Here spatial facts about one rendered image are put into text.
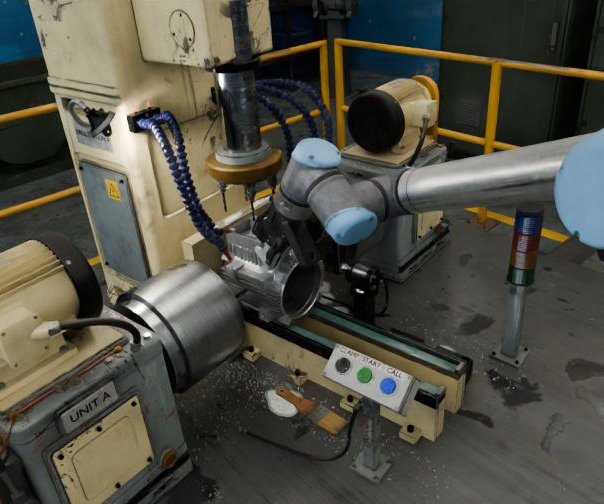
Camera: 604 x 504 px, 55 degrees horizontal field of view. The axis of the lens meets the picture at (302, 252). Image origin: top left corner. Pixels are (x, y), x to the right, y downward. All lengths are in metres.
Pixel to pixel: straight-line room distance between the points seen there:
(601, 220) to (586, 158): 0.06
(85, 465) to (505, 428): 0.87
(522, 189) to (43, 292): 0.77
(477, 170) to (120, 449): 0.79
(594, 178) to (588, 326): 1.14
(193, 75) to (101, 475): 0.92
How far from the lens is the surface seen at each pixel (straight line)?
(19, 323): 0.97
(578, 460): 1.40
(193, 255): 1.44
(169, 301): 1.21
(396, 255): 1.79
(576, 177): 0.66
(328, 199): 1.09
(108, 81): 1.39
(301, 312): 1.48
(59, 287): 1.05
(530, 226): 1.38
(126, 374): 1.09
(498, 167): 0.94
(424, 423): 1.34
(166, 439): 1.25
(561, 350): 1.66
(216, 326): 1.23
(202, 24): 1.23
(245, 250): 1.44
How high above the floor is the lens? 1.81
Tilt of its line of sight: 30 degrees down
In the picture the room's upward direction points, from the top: 4 degrees counter-clockwise
